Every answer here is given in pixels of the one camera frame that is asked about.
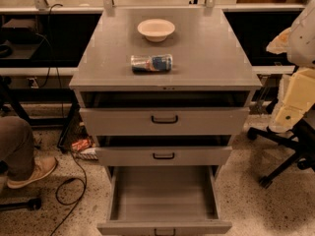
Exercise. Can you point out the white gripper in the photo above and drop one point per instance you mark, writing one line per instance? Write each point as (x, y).
(303, 39)

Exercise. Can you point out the grey bottom drawer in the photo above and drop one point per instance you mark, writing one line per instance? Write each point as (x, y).
(163, 201)

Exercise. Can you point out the grey drawer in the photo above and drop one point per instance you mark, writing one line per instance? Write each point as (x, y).
(163, 121)
(163, 201)
(162, 156)

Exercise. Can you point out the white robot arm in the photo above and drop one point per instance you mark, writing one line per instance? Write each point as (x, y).
(296, 92)

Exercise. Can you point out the grey drawer cabinet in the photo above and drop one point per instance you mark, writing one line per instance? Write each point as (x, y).
(209, 70)

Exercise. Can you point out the grey top drawer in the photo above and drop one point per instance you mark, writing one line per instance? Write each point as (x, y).
(163, 121)

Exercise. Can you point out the grey middle drawer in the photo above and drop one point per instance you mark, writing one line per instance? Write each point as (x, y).
(162, 156)

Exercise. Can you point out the black office chair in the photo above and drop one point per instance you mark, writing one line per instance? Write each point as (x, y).
(302, 142)

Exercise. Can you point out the white bowl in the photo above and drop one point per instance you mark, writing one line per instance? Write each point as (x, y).
(156, 30)

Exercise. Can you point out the blue silver drink can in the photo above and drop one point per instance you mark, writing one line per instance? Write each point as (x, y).
(151, 63)

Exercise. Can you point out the orange snack packet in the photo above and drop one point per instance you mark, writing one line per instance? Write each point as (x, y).
(81, 144)

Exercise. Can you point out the tan shoe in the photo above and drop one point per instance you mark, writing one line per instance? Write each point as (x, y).
(43, 166)

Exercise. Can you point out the black chair base left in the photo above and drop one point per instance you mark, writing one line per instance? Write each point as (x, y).
(32, 204)

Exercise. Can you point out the brown trouser leg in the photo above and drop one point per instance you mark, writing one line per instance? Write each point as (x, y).
(16, 147)

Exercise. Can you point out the wall power outlet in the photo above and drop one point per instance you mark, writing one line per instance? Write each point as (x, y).
(33, 83)

